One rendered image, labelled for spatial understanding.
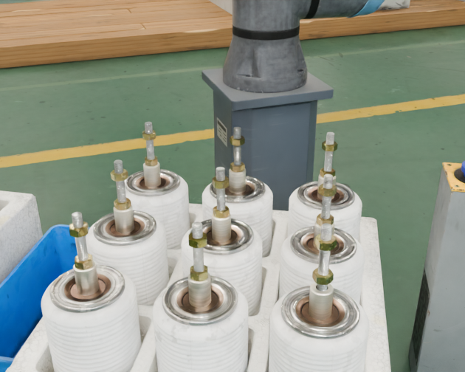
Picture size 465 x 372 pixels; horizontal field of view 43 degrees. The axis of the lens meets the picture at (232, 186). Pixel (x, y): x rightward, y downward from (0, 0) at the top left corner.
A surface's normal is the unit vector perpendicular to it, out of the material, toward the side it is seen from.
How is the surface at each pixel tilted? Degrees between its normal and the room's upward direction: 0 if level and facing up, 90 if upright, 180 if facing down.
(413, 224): 0
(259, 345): 0
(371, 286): 0
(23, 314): 88
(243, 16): 90
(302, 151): 90
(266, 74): 73
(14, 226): 90
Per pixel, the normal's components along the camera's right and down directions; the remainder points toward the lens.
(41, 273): 0.98, 0.05
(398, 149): 0.00, -0.88
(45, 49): 0.33, 0.44
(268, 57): 0.00, 0.18
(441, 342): -0.17, 0.46
